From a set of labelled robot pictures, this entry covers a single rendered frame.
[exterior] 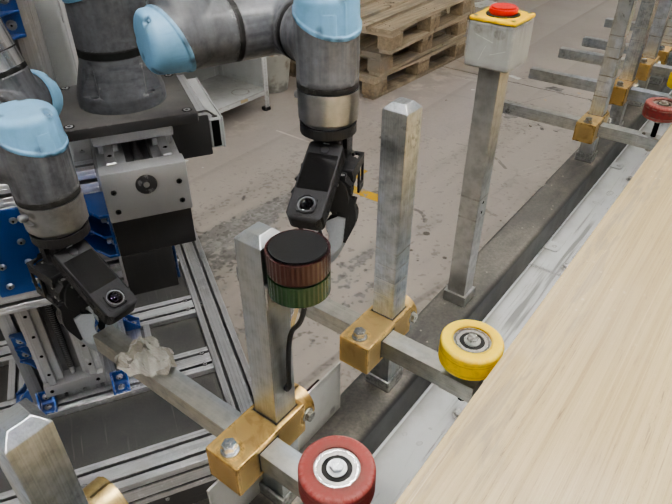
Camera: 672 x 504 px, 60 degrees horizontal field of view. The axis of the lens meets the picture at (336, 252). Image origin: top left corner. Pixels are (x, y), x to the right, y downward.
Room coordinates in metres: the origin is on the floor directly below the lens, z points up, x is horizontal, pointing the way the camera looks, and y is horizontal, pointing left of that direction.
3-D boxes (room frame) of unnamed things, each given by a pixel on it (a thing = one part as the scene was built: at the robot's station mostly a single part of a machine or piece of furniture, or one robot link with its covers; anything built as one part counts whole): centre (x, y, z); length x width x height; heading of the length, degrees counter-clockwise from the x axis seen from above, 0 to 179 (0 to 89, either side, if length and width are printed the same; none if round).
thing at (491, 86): (0.87, -0.24, 0.93); 0.05 x 0.04 x 0.45; 143
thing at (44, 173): (0.62, 0.35, 1.13); 0.09 x 0.08 x 0.11; 81
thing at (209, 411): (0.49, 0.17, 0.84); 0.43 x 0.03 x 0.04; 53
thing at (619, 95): (1.64, -0.82, 0.83); 0.13 x 0.06 x 0.05; 143
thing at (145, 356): (0.55, 0.25, 0.87); 0.09 x 0.07 x 0.02; 53
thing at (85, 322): (0.61, 0.36, 0.86); 0.06 x 0.03 x 0.09; 53
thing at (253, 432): (0.44, 0.08, 0.85); 0.13 x 0.06 x 0.05; 143
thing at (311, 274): (0.43, 0.03, 1.11); 0.06 x 0.06 x 0.02
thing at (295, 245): (0.43, 0.04, 1.02); 0.06 x 0.06 x 0.22; 53
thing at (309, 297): (0.43, 0.03, 1.09); 0.06 x 0.06 x 0.02
